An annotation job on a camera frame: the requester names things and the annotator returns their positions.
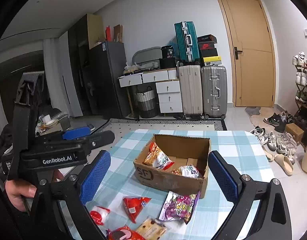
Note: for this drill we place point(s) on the grey oval mirror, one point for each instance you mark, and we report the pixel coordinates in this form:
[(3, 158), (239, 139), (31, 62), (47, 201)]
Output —
[(146, 55)]

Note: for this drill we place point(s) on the pair of grey slippers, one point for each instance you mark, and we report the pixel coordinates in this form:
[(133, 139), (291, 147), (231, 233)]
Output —
[(91, 127)]

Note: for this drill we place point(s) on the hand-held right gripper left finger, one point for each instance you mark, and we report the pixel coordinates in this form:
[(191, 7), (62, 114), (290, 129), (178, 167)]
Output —
[(96, 177)]

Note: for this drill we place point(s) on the brown grey door mat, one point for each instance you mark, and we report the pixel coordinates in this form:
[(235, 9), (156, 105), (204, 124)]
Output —
[(256, 116)]

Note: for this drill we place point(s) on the white desk with drawers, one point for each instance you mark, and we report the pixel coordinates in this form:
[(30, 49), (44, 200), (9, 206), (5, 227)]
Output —
[(168, 97)]

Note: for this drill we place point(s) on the black white patterned rug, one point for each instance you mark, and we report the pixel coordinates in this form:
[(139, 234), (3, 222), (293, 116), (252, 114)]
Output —
[(168, 123)]

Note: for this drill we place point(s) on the red triangular snack packet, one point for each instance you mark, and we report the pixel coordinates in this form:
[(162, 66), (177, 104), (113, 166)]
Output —
[(133, 205)]

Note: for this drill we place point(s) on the white red-blue snack packet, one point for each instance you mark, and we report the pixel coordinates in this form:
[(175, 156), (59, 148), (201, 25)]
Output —
[(164, 163)]

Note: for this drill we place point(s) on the red chocolate cookie packet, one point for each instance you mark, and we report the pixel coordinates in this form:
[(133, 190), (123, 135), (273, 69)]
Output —
[(123, 233)]

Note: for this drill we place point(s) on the black storage bag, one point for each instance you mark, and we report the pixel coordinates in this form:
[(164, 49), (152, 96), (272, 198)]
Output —
[(168, 63)]

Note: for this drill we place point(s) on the black slippers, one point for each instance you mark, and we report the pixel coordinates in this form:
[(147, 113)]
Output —
[(179, 117)]

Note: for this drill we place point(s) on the black supplement tub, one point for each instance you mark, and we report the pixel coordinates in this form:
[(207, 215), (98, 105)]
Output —
[(167, 51)]

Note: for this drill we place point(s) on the orange noodle snack packet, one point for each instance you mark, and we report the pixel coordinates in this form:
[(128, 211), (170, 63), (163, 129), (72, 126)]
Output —
[(153, 155)]

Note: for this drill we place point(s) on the dark tall cabinet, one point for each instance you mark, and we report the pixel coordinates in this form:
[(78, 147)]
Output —
[(78, 67)]

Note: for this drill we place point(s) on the small cardboard box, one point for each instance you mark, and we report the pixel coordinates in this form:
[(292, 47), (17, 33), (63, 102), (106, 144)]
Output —
[(294, 132)]

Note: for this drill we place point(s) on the brown cardboard box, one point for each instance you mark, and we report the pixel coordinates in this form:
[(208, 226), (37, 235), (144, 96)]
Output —
[(168, 177)]

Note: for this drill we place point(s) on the tan wooden door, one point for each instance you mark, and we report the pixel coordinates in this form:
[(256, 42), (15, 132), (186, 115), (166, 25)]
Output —
[(253, 75)]

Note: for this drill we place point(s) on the white green snack packet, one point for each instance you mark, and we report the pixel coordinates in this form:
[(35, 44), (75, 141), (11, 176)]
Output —
[(188, 171)]

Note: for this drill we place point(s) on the yellow black shoe box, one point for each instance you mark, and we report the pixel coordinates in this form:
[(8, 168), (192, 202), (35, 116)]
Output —
[(212, 60)]

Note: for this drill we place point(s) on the purple grape candy bag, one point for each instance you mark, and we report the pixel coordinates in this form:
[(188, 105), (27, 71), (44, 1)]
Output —
[(177, 206)]

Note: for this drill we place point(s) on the brown paper bag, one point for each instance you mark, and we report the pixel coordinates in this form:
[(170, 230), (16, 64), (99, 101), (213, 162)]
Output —
[(118, 33)]

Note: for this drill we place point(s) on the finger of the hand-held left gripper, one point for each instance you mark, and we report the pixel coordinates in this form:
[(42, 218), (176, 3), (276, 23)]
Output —
[(101, 138), (77, 132)]

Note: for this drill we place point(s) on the person's left hand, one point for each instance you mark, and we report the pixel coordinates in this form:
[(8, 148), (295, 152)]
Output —
[(17, 192)]

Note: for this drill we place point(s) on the red white snack packet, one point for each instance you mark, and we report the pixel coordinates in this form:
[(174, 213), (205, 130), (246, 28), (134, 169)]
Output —
[(99, 215)]

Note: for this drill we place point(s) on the red black shoe box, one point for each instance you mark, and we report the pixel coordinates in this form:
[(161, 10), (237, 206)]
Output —
[(206, 45)]

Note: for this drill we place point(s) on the large black shoe box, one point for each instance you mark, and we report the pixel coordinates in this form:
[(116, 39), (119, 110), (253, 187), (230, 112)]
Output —
[(208, 53)]

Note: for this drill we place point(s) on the pile of shoes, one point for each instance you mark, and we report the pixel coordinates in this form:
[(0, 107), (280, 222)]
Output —
[(278, 140)]

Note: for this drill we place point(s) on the red paper bag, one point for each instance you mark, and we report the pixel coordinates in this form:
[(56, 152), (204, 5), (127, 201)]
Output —
[(108, 33)]

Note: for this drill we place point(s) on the cluttered low table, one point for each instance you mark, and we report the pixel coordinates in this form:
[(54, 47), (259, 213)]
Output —
[(53, 123)]

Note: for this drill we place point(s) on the blue plastic bag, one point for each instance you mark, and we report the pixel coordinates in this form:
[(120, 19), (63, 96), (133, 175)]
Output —
[(173, 45)]

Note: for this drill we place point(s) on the beige suitcase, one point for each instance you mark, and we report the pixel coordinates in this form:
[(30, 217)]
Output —
[(191, 90)]

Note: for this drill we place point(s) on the beige slide sandal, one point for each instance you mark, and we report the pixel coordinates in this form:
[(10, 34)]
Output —
[(284, 165), (268, 155)]

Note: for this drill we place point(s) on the wooden shoe rack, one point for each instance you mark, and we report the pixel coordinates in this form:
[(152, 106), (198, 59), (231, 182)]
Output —
[(304, 110)]

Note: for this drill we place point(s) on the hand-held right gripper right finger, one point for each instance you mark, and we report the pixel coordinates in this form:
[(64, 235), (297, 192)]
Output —
[(223, 177)]

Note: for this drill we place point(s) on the black refrigerator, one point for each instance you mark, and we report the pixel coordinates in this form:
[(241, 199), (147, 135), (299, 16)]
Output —
[(106, 80)]

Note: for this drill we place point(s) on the teal suitcase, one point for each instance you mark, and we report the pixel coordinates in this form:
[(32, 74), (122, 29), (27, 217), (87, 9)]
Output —
[(186, 42)]

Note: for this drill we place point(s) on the silver suitcase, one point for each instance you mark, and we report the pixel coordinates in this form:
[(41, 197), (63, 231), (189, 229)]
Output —
[(214, 90)]

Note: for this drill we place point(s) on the plastic bag of food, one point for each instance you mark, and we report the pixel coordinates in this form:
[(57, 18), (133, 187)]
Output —
[(132, 68)]

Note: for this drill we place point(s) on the grey white laundry basket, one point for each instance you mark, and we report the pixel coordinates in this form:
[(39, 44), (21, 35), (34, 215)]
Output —
[(147, 102)]

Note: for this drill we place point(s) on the beige chocolate chip cookie packet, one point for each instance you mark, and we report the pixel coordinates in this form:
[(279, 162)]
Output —
[(151, 228)]

